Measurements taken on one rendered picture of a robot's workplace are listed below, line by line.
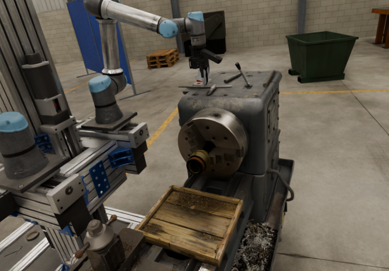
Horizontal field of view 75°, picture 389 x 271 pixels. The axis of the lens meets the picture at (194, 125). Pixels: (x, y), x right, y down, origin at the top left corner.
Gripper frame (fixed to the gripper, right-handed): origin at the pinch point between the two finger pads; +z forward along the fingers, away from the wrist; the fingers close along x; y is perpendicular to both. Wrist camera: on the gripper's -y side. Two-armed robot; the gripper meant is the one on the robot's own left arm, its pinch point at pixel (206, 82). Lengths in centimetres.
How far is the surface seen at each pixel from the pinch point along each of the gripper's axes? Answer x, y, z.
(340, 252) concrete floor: -26, -77, 130
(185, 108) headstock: 16.3, 5.8, 8.8
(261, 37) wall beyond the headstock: -949, 171, 96
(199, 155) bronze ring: 42.9, -13.3, 17.7
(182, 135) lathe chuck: 32.0, 0.2, 15.5
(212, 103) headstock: 14.8, -8.9, 6.2
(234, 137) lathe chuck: 32.0, -24.9, 13.8
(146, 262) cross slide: 83, -11, 33
